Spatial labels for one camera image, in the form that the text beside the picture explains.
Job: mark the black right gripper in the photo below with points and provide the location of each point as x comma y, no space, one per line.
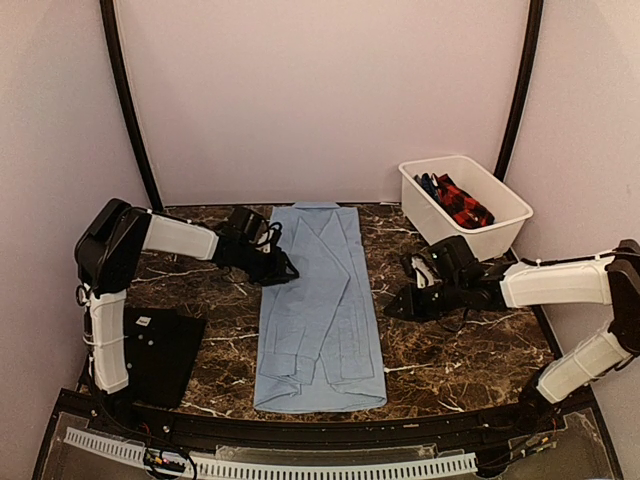
411,309

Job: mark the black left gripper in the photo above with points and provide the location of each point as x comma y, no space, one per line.
276,273

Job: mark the light blue long sleeve shirt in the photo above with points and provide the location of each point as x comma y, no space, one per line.
319,347

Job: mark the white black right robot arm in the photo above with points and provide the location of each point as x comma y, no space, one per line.
603,282

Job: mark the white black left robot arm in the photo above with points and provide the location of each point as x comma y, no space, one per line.
108,252

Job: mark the red black plaid shirt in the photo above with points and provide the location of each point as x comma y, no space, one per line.
466,211

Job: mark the white plastic bin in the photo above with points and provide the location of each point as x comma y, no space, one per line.
434,223

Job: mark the blue black plaid shirt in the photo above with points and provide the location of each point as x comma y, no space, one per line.
429,185

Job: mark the folded black shirt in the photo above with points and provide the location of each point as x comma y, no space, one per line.
160,348

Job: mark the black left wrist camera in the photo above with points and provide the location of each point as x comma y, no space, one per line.
246,225

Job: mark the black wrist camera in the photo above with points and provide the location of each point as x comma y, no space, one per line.
447,261
246,225

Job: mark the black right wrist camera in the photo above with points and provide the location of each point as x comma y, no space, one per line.
447,261

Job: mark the white slotted cable duct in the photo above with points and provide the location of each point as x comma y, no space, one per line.
255,463

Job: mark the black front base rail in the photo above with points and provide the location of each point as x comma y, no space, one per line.
486,431

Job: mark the black left corner post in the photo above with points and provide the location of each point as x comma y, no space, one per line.
128,109

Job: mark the black corner post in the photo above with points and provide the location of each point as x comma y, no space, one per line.
525,69
128,109

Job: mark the black right corner post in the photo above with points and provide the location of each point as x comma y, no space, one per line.
525,69

